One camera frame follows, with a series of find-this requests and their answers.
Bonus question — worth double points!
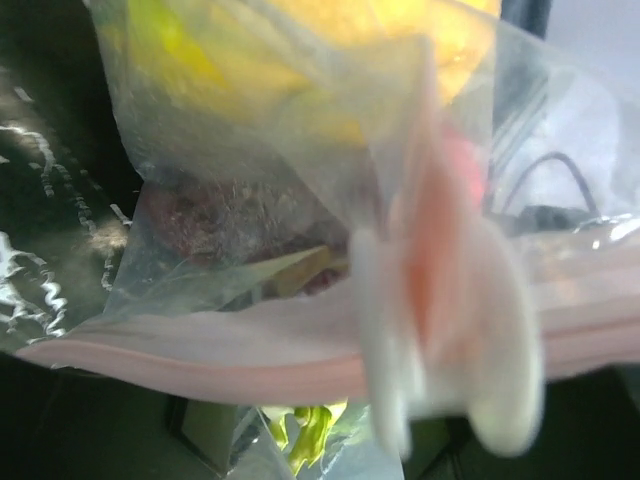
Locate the fake purple grapes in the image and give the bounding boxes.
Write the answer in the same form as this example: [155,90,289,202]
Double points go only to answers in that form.
[138,177,348,295]

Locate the clear zip top bag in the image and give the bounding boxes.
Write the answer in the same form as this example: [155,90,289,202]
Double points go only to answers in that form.
[15,1,639,478]

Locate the fake green celery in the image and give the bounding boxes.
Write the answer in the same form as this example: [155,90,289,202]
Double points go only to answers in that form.
[260,399,348,476]

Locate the fake yellow banana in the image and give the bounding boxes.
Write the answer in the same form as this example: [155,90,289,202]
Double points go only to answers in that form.
[102,1,502,146]

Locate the fake red apple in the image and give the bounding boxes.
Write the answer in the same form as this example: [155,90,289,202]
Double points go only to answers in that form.
[442,125,486,208]

